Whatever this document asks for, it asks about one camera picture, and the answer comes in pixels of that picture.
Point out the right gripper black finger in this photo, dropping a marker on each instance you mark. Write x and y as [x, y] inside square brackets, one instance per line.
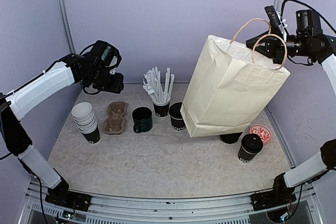
[264, 43]
[264, 50]

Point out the cup holding white straws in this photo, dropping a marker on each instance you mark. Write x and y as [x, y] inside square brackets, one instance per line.
[159, 88]

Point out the aluminium front frame rail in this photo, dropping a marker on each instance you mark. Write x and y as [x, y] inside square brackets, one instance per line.
[113, 209]

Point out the brown pulp cup carrier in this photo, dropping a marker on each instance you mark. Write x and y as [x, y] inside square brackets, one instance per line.
[115, 123]

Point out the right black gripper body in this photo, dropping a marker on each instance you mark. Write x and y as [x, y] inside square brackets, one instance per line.
[280, 50]

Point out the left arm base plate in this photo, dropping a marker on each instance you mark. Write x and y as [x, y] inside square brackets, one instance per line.
[72, 200]

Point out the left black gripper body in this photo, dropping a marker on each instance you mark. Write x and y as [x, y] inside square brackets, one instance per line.
[109, 85]

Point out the black cup sleeve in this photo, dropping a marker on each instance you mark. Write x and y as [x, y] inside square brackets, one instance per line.
[142, 119]

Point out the black paper coffee cup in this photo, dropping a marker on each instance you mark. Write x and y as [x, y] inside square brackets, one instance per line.
[244, 156]

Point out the stack of paper cups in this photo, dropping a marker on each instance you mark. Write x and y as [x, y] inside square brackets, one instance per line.
[86, 122]

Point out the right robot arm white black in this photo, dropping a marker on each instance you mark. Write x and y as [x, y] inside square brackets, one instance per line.
[309, 41]

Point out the cream paper takeout bag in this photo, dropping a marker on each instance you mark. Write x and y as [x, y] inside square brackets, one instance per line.
[230, 86]

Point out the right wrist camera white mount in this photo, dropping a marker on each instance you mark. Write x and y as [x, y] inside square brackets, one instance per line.
[277, 24]

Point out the black plastic cup lid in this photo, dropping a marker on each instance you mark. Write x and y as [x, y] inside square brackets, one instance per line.
[252, 143]

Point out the red patterned white bowl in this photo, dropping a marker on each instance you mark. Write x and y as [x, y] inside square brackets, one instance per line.
[263, 132]

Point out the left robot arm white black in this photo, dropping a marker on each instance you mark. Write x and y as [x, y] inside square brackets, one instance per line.
[95, 68]

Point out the stack of black lids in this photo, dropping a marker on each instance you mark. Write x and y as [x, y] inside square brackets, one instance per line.
[230, 138]

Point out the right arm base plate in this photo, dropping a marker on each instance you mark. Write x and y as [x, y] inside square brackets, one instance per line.
[270, 199]

